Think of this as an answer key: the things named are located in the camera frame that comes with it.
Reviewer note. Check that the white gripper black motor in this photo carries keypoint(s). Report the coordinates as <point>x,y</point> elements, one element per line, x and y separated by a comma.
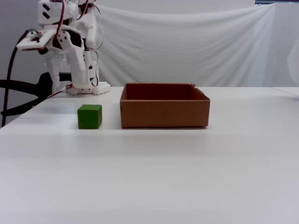
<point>62,40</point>

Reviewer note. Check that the green wooden cube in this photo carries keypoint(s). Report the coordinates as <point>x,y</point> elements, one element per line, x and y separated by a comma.
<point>90,117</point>

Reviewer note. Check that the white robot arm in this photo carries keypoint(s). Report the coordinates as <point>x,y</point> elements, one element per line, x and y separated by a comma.
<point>60,14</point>

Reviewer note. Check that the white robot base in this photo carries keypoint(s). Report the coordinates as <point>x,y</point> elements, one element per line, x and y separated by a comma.
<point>100,88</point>

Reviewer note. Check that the brown cardboard box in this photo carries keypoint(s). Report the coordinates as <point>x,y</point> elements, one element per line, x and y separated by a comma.
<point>163,113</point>

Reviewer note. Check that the black table clamp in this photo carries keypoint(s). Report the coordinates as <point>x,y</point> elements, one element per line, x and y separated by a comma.
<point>23,85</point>

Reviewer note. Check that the white backdrop cloth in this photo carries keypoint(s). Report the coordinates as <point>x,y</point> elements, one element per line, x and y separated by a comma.
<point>187,46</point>

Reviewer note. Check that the wrist camera on white mount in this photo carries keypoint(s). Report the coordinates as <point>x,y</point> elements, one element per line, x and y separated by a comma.
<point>35,42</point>

